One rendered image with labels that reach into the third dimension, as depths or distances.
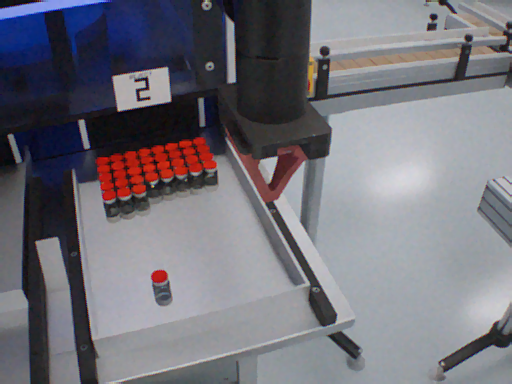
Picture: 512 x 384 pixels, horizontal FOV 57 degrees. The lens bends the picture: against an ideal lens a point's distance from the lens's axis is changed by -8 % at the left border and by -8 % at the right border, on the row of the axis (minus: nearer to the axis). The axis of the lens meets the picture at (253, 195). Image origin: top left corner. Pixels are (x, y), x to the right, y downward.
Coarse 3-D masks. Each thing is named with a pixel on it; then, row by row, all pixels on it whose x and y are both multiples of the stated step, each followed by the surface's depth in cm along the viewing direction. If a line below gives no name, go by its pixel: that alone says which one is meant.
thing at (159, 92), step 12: (144, 72) 75; (156, 72) 75; (120, 84) 74; (132, 84) 75; (144, 84) 76; (156, 84) 76; (168, 84) 77; (120, 96) 76; (132, 96) 76; (144, 96) 77; (156, 96) 78; (168, 96) 78; (120, 108) 77
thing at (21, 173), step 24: (0, 168) 84; (24, 168) 78; (0, 192) 79; (24, 192) 73; (0, 216) 74; (24, 216) 70; (0, 240) 70; (24, 240) 67; (0, 264) 66; (24, 264) 63; (0, 288) 63; (24, 288) 60; (0, 312) 60
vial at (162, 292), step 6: (168, 282) 60; (156, 288) 59; (162, 288) 59; (168, 288) 60; (156, 294) 60; (162, 294) 60; (168, 294) 60; (156, 300) 61; (162, 300) 60; (168, 300) 61
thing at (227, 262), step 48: (96, 192) 79; (240, 192) 79; (96, 240) 70; (144, 240) 70; (192, 240) 70; (240, 240) 70; (96, 288) 63; (144, 288) 64; (192, 288) 64; (240, 288) 64; (288, 288) 64; (96, 336) 54; (144, 336) 56
